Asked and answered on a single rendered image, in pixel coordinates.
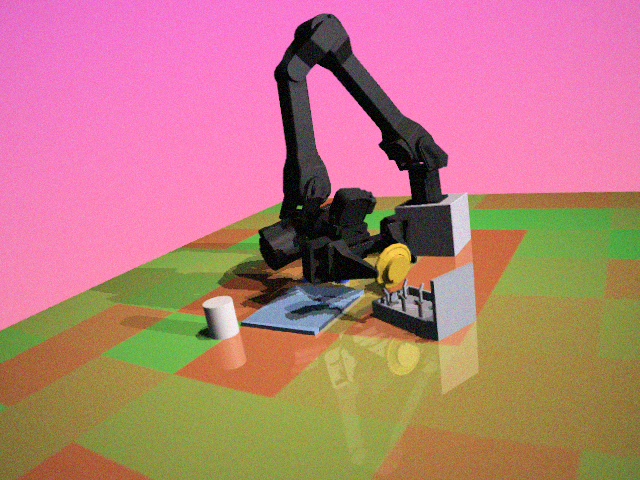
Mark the yellow round plate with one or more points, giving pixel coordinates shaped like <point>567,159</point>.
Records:
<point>393,265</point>

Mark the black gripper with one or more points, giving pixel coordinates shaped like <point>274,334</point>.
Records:
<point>340,257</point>

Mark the light blue flat mat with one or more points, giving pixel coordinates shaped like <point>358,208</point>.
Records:
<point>303,309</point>

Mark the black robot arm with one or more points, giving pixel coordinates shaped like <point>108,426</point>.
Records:
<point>323,40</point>

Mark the dark grey dish rack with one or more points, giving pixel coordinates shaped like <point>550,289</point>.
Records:
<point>448,307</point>

